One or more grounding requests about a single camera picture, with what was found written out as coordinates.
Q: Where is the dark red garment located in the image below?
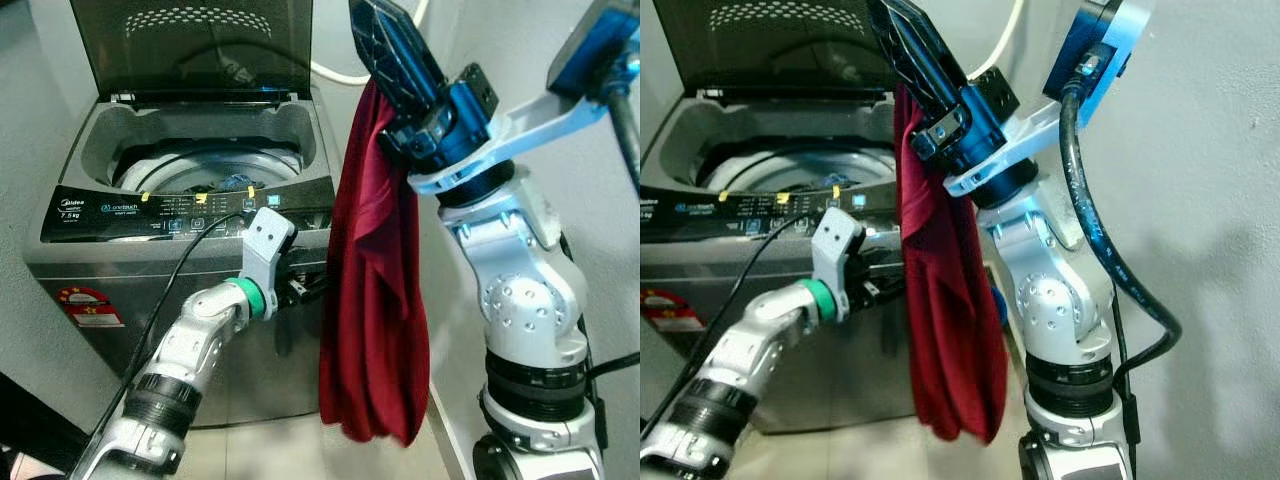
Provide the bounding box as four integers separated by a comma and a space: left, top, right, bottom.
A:
893, 85, 1007, 446
318, 75, 433, 448

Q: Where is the white water hose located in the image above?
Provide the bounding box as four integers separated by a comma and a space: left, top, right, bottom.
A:
965, 0, 1027, 81

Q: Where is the dark blue garment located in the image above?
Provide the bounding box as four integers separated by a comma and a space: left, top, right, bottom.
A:
185, 172, 257, 195
775, 176, 841, 197

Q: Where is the smoked transparent washer lid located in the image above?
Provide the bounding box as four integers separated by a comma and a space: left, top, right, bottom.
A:
652, 0, 898, 98
68, 0, 317, 101

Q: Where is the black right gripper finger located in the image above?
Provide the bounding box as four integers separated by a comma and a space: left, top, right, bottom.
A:
349, 0, 447, 125
867, 0, 967, 127

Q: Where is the grey top-load washing machine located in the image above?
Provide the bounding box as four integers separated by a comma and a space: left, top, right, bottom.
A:
22, 85, 343, 433
640, 85, 906, 437

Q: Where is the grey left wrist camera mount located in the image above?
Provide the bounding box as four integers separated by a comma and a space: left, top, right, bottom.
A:
240, 207, 299, 294
812, 207, 868, 293

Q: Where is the black door frame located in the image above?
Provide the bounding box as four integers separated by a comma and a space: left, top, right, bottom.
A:
0, 372, 89, 471

